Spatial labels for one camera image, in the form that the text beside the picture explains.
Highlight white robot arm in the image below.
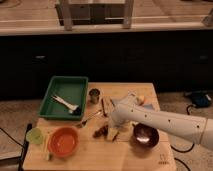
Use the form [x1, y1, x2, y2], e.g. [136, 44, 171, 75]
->
[109, 97, 213, 151]

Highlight green plastic tray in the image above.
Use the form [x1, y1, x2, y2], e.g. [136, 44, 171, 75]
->
[39, 76, 88, 121]

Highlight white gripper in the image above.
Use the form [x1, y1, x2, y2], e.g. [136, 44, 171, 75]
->
[107, 122, 130, 141]

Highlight white wooden chair frame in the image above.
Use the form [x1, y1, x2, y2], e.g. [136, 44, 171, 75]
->
[55, 0, 134, 30]

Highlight dark brown bowl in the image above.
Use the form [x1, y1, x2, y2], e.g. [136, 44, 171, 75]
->
[133, 123, 159, 148]

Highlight small metal cup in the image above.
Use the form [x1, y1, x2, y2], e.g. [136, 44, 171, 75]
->
[89, 88, 100, 104]

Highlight white brush in tray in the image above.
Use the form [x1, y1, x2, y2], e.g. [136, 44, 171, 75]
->
[52, 95, 81, 114]

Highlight dark grape bunch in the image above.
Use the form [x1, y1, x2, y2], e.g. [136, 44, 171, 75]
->
[93, 125, 119, 141]

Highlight black cable on floor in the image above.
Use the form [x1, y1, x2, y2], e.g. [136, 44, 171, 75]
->
[170, 143, 196, 154]

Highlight orange red bowl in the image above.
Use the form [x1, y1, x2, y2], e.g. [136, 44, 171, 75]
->
[47, 127, 78, 158]

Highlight light blue cloth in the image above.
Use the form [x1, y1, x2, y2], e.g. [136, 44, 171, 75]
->
[111, 96, 136, 107]

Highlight blue sponge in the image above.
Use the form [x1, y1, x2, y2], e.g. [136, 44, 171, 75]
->
[143, 104, 154, 110]

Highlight light green plastic cup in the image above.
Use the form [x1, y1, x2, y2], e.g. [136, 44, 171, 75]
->
[26, 128, 43, 145]

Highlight blue black floor device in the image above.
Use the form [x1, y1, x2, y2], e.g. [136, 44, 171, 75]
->
[184, 91, 212, 108]

